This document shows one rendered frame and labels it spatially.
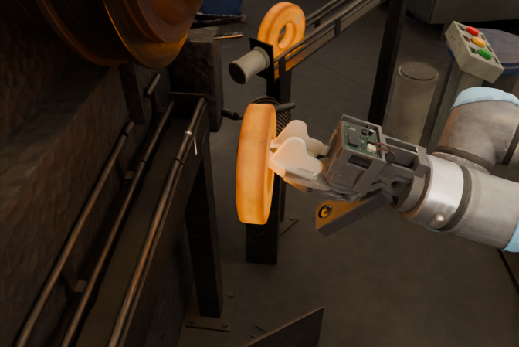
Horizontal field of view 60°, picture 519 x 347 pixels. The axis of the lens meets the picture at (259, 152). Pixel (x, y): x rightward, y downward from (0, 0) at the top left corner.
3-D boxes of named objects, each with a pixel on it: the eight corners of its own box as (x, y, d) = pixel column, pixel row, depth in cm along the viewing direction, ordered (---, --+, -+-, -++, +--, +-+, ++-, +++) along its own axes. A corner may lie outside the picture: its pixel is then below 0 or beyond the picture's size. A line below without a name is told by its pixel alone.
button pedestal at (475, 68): (412, 208, 166) (459, 55, 126) (404, 164, 184) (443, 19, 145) (457, 212, 164) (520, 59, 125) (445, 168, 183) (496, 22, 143)
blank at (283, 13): (272, 71, 123) (281, 76, 122) (248, 39, 110) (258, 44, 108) (302, 25, 125) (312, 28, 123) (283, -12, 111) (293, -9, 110)
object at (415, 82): (373, 200, 169) (401, 79, 135) (371, 178, 178) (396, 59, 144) (405, 203, 168) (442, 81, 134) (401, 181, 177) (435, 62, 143)
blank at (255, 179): (231, 164, 49) (262, 167, 49) (251, 79, 60) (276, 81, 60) (239, 245, 60) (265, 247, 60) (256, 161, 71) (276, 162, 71)
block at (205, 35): (175, 131, 109) (161, 39, 93) (184, 112, 115) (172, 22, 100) (219, 134, 108) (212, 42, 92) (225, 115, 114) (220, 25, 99)
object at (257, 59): (229, 79, 113) (226, 59, 109) (253, 63, 117) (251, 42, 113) (246, 88, 110) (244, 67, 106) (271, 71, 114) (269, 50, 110)
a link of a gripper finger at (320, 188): (288, 152, 58) (351, 171, 59) (284, 162, 59) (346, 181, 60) (285, 177, 55) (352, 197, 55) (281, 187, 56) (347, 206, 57)
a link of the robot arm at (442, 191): (420, 193, 66) (431, 246, 58) (389, 184, 65) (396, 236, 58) (454, 148, 60) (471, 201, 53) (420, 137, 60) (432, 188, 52)
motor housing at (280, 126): (239, 269, 145) (234, 137, 111) (249, 218, 162) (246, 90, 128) (280, 273, 144) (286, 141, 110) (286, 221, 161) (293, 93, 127)
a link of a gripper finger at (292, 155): (261, 117, 55) (333, 139, 56) (249, 152, 59) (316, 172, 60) (258, 132, 53) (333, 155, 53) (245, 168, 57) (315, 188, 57)
